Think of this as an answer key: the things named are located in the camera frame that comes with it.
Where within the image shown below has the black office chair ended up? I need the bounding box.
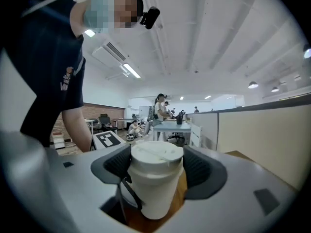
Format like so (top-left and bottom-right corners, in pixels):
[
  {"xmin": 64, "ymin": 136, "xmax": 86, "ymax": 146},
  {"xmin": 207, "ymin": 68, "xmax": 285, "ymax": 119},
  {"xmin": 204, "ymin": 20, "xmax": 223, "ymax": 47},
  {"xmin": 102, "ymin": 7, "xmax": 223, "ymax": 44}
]
[{"xmin": 98, "ymin": 113, "xmax": 119, "ymax": 133}]

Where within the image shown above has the light blue table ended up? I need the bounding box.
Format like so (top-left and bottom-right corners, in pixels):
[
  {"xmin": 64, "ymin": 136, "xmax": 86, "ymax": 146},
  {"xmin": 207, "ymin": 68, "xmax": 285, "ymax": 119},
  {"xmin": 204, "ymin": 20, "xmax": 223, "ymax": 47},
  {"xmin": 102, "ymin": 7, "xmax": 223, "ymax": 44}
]
[{"xmin": 153, "ymin": 121, "xmax": 193, "ymax": 142}]

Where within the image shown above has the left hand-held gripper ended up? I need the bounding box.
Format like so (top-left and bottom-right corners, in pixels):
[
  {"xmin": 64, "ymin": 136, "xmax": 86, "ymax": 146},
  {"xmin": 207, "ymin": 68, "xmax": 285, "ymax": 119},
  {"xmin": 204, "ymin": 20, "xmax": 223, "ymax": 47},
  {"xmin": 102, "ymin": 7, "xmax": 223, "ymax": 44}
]
[{"xmin": 92, "ymin": 131, "xmax": 127, "ymax": 150}]

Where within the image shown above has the white plastic cup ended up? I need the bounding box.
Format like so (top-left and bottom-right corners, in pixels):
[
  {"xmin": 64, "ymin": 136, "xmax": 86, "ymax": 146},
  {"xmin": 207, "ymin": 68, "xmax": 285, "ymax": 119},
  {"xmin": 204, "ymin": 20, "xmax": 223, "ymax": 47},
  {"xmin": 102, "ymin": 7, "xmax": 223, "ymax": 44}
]
[{"xmin": 127, "ymin": 168, "xmax": 186, "ymax": 221}]

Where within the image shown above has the ceiling air conditioner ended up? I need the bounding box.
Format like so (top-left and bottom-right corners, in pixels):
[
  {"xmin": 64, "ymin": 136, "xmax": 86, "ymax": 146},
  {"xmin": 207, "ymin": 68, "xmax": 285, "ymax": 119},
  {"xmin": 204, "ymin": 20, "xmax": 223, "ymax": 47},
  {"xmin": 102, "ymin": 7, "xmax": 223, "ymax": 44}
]
[{"xmin": 91, "ymin": 41, "xmax": 127, "ymax": 69}]

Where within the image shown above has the person's head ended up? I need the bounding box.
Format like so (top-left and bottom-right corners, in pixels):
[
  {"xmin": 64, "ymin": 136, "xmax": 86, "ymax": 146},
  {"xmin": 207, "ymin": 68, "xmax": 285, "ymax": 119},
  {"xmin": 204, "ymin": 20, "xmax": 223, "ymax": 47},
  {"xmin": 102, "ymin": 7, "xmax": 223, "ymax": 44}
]
[{"xmin": 72, "ymin": 0, "xmax": 145, "ymax": 35}]

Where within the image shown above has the white drawer unit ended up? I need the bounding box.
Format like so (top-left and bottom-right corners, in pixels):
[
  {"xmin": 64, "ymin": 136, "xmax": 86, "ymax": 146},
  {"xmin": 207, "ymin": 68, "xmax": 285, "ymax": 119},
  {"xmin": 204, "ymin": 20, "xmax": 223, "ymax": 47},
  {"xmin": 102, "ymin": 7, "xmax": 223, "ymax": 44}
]
[{"xmin": 52, "ymin": 133, "xmax": 66, "ymax": 151}]

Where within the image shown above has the person's dark shirt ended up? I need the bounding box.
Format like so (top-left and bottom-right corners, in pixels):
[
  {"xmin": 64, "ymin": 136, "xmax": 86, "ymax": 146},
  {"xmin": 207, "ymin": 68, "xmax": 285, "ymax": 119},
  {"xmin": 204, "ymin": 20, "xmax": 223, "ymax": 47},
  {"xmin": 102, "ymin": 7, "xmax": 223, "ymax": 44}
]
[{"xmin": 0, "ymin": 0, "xmax": 87, "ymax": 148}]

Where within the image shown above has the long ceiling light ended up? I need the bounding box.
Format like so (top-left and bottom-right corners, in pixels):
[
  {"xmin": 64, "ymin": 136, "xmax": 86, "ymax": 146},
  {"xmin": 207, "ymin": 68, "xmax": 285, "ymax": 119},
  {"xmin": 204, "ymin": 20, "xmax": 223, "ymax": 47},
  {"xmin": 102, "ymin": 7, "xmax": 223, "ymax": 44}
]
[{"xmin": 119, "ymin": 62, "xmax": 142, "ymax": 79}]

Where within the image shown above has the white wooden chair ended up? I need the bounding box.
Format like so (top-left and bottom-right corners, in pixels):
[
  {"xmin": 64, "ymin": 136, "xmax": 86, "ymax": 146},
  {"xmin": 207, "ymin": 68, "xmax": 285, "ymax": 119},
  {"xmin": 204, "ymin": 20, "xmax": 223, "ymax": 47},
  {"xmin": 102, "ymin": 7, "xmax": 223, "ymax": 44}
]
[{"xmin": 189, "ymin": 123, "xmax": 204, "ymax": 148}]

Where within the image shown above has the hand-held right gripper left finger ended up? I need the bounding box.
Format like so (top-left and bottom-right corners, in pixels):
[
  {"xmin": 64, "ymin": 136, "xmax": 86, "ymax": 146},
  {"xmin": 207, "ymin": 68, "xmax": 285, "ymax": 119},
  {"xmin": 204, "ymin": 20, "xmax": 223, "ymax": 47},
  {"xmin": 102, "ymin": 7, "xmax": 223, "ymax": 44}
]
[{"xmin": 45, "ymin": 143, "xmax": 137, "ymax": 233}]

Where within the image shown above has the cream lid with infuser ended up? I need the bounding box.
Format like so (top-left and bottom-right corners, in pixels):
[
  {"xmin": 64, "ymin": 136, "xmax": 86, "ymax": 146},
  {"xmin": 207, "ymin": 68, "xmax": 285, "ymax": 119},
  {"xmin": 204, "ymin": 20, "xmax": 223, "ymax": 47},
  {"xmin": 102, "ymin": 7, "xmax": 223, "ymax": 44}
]
[{"xmin": 120, "ymin": 140, "xmax": 185, "ymax": 211}]

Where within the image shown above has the black head camera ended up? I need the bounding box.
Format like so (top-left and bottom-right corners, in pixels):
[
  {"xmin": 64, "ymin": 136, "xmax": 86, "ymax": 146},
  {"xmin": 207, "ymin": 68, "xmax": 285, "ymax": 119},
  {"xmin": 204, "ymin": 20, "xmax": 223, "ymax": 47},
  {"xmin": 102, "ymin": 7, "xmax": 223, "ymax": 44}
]
[{"xmin": 139, "ymin": 6, "xmax": 161, "ymax": 30}]

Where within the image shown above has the grey partition panel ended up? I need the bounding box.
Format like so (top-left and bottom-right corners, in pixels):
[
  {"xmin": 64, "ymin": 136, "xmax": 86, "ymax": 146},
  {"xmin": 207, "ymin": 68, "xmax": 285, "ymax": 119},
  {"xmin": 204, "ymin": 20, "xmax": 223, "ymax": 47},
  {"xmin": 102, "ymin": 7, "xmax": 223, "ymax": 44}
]
[{"xmin": 186, "ymin": 112, "xmax": 220, "ymax": 152}]

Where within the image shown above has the person's left forearm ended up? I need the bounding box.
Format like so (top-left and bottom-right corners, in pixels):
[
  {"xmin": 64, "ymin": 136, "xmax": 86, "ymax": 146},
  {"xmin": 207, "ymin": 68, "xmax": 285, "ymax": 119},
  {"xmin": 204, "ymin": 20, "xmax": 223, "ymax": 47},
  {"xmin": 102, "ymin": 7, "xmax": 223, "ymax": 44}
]
[{"xmin": 61, "ymin": 108, "xmax": 94, "ymax": 153}]

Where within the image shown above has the cream partition panel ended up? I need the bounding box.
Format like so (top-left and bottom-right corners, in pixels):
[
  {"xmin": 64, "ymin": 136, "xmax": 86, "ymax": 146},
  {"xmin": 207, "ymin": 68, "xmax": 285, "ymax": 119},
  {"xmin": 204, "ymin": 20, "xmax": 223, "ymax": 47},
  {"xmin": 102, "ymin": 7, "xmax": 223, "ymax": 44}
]
[{"xmin": 217, "ymin": 103, "xmax": 311, "ymax": 192}]

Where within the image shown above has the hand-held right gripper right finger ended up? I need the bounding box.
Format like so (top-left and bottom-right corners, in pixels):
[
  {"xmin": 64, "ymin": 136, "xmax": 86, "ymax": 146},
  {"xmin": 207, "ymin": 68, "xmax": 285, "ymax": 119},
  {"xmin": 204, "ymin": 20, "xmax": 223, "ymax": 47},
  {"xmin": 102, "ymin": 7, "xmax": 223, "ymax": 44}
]
[{"xmin": 155, "ymin": 146, "xmax": 298, "ymax": 233}]

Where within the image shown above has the black bag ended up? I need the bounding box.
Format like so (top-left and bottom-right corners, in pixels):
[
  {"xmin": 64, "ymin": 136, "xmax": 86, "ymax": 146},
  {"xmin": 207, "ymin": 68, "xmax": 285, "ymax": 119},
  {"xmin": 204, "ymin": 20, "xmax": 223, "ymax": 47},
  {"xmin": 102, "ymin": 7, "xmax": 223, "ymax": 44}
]
[{"xmin": 175, "ymin": 111, "xmax": 186, "ymax": 126}]

